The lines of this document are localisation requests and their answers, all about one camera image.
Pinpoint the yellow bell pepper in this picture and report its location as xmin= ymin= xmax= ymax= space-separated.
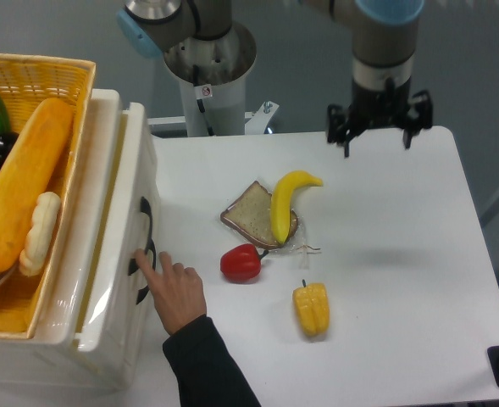
xmin=292 ymin=279 xmax=330 ymax=337

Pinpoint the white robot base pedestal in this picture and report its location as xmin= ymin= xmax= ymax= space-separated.
xmin=164 ymin=22 xmax=257 ymax=137

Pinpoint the white top drawer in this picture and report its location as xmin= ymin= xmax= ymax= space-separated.
xmin=78 ymin=103 xmax=158 ymax=357

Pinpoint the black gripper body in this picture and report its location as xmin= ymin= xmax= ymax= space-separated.
xmin=350 ymin=79 xmax=411 ymax=129

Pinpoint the red bell pepper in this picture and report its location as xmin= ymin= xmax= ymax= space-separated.
xmin=220 ymin=243 xmax=269 ymax=282

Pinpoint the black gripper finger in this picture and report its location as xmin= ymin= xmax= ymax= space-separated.
xmin=326 ymin=104 xmax=367 ymax=158
xmin=395 ymin=90 xmax=434 ymax=149

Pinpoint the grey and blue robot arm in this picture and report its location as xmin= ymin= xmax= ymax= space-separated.
xmin=116 ymin=1 xmax=433 ymax=148

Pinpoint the person's hand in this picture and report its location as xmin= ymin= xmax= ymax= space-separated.
xmin=134 ymin=249 xmax=207 ymax=336

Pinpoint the brown bread slice in wrap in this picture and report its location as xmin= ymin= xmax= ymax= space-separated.
xmin=219 ymin=181 xmax=306 ymax=252

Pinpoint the cream twisted pastry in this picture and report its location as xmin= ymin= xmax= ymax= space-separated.
xmin=19 ymin=192 xmax=61 ymax=276

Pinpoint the black sleeved forearm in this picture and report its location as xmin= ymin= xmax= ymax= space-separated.
xmin=163 ymin=315 xmax=260 ymax=406

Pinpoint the orange baguette loaf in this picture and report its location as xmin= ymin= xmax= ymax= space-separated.
xmin=0 ymin=98 xmax=74 ymax=272

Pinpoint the yellow banana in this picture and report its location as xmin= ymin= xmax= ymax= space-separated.
xmin=269 ymin=170 xmax=324 ymax=244

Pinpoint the yellow wicker basket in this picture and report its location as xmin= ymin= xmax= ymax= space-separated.
xmin=0 ymin=53 xmax=96 ymax=340

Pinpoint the white drawer cabinet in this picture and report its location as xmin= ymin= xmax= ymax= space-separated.
xmin=0 ymin=89 xmax=160 ymax=388

